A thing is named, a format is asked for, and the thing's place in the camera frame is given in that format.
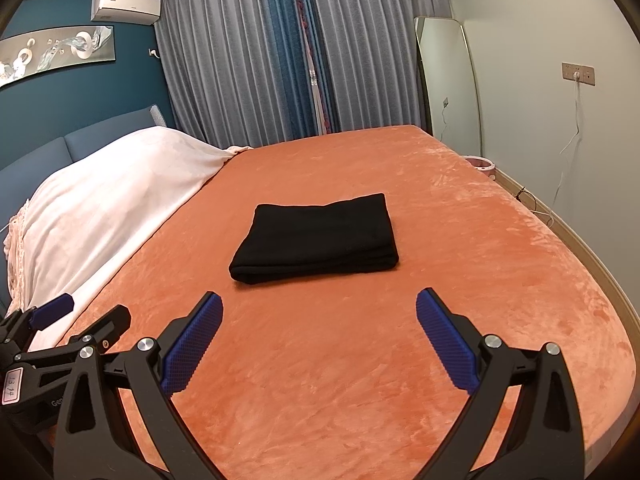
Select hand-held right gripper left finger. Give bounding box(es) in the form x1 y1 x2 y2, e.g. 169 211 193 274
52 290 223 480

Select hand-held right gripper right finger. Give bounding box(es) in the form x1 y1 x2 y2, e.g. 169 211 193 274
416 287 587 480

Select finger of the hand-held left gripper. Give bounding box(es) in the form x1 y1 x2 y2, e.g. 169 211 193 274
14 304 132 367
0 294 76 352

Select black pants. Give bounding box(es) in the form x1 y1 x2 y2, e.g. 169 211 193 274
229 192 400 285

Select white blanket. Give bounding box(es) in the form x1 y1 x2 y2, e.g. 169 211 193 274
2 127 253 350

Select orange plush blanket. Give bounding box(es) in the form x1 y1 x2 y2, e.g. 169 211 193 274
47 124 632 480

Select blue padded headboard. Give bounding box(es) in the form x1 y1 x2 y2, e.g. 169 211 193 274
0 121 176 311

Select pink bin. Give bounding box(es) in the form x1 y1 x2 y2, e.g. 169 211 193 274
464 156 497 181

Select standing mirror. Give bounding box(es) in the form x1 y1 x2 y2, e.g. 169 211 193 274
414 16 484 159

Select white air conditioner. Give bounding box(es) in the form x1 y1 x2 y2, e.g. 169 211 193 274
91 0 162 26

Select blue curtain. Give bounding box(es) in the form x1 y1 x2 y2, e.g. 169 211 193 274
259 0 343 136

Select black cable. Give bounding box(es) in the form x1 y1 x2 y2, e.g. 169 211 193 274
515 187 557 227

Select long framed wall picture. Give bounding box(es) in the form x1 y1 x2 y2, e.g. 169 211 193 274
0 25 117 90

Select white cable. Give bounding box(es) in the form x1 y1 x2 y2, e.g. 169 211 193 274
547 74 584 227

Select wall socket panel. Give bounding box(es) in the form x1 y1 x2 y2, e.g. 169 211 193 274
561 62 598 86

